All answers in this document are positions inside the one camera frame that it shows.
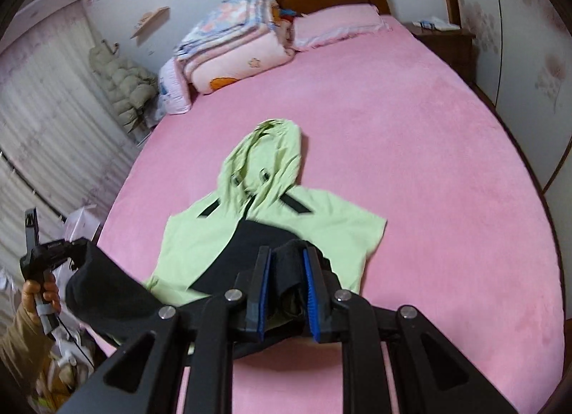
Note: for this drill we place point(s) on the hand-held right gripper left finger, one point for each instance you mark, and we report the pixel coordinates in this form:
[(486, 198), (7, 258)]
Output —
[(266, 293)]

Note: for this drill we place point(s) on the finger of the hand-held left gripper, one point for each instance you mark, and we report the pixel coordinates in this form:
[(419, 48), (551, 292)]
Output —
[(78, 251)]

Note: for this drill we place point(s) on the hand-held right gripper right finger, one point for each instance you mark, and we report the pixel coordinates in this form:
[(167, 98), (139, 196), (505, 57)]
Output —
[(309, 293)]

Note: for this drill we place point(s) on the green and black hooded jacket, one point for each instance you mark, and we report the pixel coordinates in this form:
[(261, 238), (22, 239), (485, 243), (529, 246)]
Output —
[(223, 235)]

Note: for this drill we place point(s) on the person's left forearm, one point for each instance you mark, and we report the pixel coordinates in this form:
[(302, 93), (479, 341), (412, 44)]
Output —
[(18, 347)]

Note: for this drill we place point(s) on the person's left hand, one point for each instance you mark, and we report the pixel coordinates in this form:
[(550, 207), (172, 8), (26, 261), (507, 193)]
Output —
[(31, 295)]

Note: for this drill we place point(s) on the white paper bag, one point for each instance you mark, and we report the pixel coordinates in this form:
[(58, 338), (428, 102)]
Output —
[(82, 222)]

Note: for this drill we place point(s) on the white curtain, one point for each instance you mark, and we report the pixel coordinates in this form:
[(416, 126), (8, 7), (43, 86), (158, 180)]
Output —
[(49, 119)]

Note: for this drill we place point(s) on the beige puffer jacket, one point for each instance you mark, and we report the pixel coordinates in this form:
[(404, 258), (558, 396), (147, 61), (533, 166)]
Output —
[(125, 88)]

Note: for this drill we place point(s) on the small pink printed cushion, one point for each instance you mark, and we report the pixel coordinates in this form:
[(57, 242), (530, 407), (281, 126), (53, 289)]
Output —
[(174, 90)]

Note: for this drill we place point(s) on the pink folded blanket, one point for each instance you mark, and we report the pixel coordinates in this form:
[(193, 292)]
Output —
[(241, 61)]

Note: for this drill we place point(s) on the pink pillow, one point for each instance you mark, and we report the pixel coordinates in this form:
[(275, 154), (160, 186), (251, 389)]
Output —
[(339, 25)]

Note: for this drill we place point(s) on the floral folded quilt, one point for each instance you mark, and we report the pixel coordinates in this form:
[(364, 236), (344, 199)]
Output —
[(228, 25)]

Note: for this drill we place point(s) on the wooden nightstand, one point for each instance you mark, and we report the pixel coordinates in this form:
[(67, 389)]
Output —
[(447, 50)]

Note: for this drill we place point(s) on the small blue box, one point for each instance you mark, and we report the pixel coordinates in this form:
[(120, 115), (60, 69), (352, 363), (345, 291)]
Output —
[(428, 25)]

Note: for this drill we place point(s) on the white papers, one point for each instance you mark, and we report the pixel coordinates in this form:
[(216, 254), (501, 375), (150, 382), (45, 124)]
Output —
[(444, 24)]

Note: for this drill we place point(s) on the floral wardrobe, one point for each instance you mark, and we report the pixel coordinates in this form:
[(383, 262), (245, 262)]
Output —
[(527, 39)]

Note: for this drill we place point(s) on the wooden wall shelf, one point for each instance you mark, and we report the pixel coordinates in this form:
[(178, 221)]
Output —
[(152, 21)]

